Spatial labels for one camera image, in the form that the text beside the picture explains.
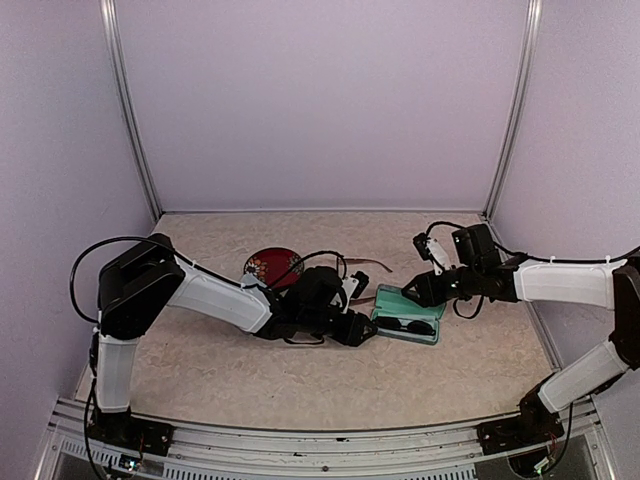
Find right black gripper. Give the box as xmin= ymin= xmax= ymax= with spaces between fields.
xmin=402 ymin=263 xmax=482 ymax=307

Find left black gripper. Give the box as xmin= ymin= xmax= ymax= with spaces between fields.
xmin=300 ymin=307 xmax=378 ymax=347

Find grey green glasses case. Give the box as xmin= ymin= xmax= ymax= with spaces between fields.
xmin=371 ymin=284 xmax=445 ymax=346

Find black frame glasses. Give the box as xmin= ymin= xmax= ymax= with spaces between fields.
xmin=374 ymin=316 xmax=436 ymax=336

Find brown frame sunglasses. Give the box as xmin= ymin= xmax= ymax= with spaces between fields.
xmin=345 ymin=257 xmax=393 ymax=305

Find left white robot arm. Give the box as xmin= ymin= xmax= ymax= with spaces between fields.
xmin=92 ymin=234 xmax=377 ymax=445

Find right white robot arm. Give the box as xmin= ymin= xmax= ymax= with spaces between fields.
xmin=401 ymin=223 xmax=639 ymax=444

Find red floral round case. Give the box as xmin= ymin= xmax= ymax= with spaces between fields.
xmin=243 ymin=247 xmax=304 ymax=289

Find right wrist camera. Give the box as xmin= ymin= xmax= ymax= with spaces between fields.
xmin=413 ymin=233 xmax=451 ymax=275

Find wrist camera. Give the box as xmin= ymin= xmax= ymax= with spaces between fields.
xmin=342 ymin=271 xmax=370 ymax=301
xmin=413 ymin=233 xmax=451 ymax=275

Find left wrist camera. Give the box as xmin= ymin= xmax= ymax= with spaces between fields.
xmin=342 ymin=271 xmax=370 ymax=301

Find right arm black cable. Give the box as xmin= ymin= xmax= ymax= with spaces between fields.
xmin=424 ymin=220 xmax=640 ymax=319

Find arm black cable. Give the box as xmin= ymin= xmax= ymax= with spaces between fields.
xmin=68 ymin=236 xmax=349 ymax=346
xmin=424 ymin=220 xmax=640 ymax=319

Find front aluminium rail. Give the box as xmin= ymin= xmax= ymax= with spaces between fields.
xmin=34 ymin=397 xmax=616 ymax=480

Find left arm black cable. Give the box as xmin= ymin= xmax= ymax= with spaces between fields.
xmin=68 ymin=236 xmax=349 ymax=346

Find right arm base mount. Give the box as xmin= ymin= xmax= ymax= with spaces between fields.
xmin=476 ymin=385 xmax=565 ymax=455

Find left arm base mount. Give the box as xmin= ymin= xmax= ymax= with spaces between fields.
xmin=85 ymin=390 xmax=175 ymax=457

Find right aluminium frame post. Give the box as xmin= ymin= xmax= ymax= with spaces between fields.
xmin=479 ymin=0 xmax=544 ymax=224

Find aluminium frame post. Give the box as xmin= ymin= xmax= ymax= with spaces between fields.
xmin=479 ymin=0 xmax=544 ymax=224
xmin=99 ymin=0 xmax=164 ymax=222

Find left aluminium frame post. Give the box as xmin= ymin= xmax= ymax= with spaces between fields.
xmin=99 ymin=0 xmax=164 ymax=222

